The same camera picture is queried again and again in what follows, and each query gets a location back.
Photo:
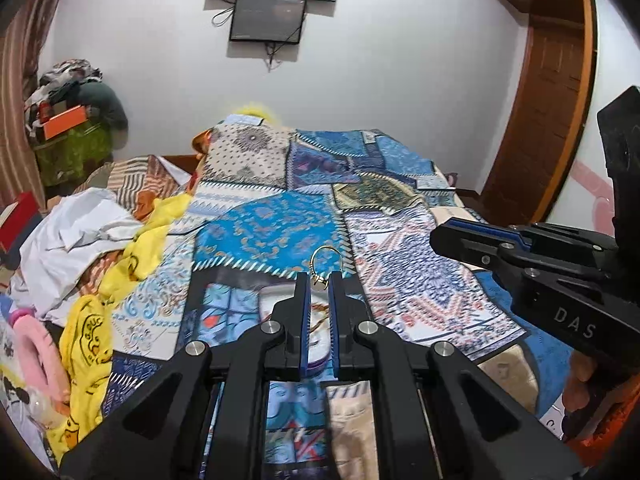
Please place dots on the yellow printed cloth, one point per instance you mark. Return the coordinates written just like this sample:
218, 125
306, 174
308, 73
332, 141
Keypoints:
86, 344

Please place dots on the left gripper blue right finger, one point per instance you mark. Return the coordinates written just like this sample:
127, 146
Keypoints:
350, 360

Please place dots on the orange box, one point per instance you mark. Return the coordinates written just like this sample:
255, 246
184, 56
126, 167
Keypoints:
67, 120

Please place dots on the pile of clothes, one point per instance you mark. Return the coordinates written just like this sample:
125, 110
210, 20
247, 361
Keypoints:
76, 82

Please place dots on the green patterned storage box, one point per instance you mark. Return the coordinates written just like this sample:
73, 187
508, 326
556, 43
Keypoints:
67, 160

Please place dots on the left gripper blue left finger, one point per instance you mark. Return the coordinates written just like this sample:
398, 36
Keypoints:
289, 360

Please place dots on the blue patchwork bedspread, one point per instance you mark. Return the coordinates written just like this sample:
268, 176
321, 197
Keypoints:
278, 202

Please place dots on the pink fuzzy headband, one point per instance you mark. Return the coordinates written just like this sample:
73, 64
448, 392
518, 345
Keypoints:
40, 360

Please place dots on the person's right hand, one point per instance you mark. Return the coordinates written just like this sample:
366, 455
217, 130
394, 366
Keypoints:
575, 394

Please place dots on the small black wall monitor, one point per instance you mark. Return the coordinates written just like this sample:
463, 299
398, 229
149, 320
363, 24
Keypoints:
275, 21

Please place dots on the brown wooden door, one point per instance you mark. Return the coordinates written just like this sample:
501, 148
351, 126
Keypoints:
549, 111

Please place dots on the white crumpled cloth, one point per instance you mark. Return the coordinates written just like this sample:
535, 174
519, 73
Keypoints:
78, 230

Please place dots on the white wardrobe with pink hearts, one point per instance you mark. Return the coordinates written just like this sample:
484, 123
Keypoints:
586, 200

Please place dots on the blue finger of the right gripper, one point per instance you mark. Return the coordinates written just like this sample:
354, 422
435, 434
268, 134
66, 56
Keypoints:
494, 258
486, 233

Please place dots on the brown patterned pillow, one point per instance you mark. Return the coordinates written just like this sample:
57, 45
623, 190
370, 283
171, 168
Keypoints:
138, 182

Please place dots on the red box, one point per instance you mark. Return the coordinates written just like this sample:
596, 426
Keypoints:
18, 220

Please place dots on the striped brown curtain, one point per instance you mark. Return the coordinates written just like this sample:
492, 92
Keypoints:
25, 25

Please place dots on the purple heart-shaped jewelry box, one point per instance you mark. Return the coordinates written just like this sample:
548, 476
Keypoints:
318, 339

